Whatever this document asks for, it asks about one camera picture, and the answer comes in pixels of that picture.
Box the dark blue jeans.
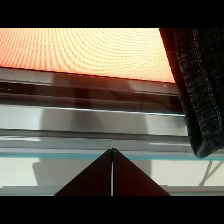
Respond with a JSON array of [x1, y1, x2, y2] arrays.
[[159, 27, 224, 159]]

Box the silver frame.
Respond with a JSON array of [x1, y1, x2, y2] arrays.
[[0, 103, 224, 162]]

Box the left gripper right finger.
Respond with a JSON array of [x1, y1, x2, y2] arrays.
[[112, 148, 171, 197]]

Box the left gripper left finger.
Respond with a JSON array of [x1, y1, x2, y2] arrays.
[[54, 148, 113, 197]]

